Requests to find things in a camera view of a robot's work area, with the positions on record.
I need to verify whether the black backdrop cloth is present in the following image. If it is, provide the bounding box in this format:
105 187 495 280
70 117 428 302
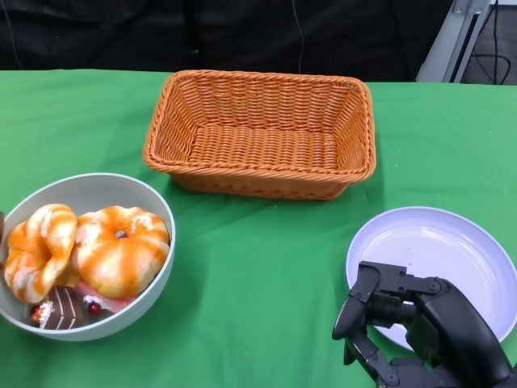
0 0 460 84

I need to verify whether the salmon pink cake slice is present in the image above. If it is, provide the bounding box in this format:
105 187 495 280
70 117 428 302
75 277 141 316

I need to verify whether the orange wicker basket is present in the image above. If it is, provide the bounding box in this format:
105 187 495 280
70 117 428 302
141 69 377 202

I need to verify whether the grey metal stand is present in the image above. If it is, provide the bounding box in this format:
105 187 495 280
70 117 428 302
415 0 497 85

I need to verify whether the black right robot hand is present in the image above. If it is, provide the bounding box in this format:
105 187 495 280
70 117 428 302
330 260 515 388

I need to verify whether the orange white round bread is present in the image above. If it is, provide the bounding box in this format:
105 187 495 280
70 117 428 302
71 205 171 300

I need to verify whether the chocolate layered cake slice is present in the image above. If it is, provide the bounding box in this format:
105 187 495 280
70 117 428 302
30 285 86 331

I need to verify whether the lavender round plate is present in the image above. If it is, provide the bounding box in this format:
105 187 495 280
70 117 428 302
345 205 517 352

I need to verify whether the grey-green bowl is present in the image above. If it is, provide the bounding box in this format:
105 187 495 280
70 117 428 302
0 172 177 343

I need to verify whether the orange white twisted bread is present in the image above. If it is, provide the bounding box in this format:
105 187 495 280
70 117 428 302
3 204 79 305

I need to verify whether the green tablecloth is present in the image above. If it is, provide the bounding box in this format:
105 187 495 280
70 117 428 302
0 69 517 388

